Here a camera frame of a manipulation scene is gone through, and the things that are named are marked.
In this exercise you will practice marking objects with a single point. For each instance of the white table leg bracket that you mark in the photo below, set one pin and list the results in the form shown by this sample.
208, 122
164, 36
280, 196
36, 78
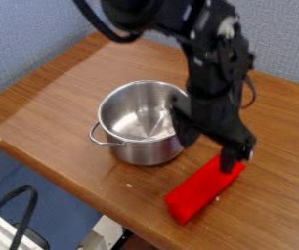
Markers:
107, 236

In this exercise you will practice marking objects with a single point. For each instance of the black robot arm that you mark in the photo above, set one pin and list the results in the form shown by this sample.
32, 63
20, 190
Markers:
207, 29

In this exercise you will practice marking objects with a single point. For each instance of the red block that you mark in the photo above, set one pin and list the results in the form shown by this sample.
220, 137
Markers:
199, 190

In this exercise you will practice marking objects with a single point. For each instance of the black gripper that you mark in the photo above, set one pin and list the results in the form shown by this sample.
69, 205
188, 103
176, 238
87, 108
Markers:
212, 115

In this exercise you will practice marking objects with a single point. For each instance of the white device below table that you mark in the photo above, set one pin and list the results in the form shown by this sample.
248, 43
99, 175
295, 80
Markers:
31, 242

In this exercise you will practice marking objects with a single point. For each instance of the stainless steel pot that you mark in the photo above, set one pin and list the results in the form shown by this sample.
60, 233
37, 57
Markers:
134, 123

